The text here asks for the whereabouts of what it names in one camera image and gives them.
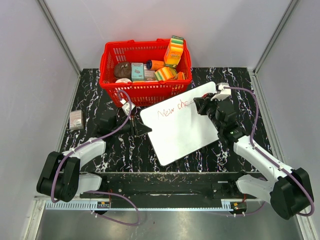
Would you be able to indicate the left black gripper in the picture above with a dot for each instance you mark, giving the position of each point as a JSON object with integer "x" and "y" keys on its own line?
{"x": 138, "y": 129}

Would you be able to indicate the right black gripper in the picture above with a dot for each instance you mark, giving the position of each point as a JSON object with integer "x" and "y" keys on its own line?
{"x": 202, "y": 103}

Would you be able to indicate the white whiteboard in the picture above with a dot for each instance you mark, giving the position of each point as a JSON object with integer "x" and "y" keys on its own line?
{"x": 177, "y": 128}

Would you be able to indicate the red capped whiteboard marker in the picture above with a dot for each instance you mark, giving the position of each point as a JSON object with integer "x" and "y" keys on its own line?
{"x": 199, "y": 99}

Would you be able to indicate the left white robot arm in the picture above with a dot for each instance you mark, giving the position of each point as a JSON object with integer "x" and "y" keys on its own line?
{"x": 60, "y": 176}

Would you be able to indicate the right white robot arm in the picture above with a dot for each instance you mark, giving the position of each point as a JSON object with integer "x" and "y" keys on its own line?
{"x": 287, "y": 190}

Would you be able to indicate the orange snack packet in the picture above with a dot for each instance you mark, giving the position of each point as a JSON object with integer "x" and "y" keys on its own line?
{"x": 180, "y": 76}

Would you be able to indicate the yellow green sponge pack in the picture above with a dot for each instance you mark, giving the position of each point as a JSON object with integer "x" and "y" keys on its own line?
{"x": 165, "y": 73}

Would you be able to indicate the white round lid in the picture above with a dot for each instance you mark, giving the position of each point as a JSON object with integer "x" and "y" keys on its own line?
{"x": 123, "y": 80}

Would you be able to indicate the teal small box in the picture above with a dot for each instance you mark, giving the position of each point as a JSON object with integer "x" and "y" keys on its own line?
{"x": 137, "y": 72}

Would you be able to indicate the orange juice carton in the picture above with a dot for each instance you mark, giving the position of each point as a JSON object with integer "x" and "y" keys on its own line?
{"x": 174, "y": 51}

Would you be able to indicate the red plastic shopping basket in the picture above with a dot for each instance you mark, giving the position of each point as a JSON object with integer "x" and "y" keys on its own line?
{"x": 142, "y": 93}

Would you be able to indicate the brown chocolate muffin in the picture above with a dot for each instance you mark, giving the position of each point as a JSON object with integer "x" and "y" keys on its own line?
{"x": 123, "y": 70}

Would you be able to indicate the orange blue can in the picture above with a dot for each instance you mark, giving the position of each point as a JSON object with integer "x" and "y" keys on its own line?
{"x": 154, "y": 65}

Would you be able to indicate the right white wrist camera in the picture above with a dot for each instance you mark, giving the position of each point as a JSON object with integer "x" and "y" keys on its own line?
{"x": 222, "y": 92}

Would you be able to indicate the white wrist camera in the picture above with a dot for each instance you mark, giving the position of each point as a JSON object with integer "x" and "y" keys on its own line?
{"x": 127, "y": 107}
{"x": 222, "y": 92}

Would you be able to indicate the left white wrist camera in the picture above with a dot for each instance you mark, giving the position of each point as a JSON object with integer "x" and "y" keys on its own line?
{"x": 127, "y": 107}

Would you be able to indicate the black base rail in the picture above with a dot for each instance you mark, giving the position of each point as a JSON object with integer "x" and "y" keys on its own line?
{"x": 168, "y": 190}

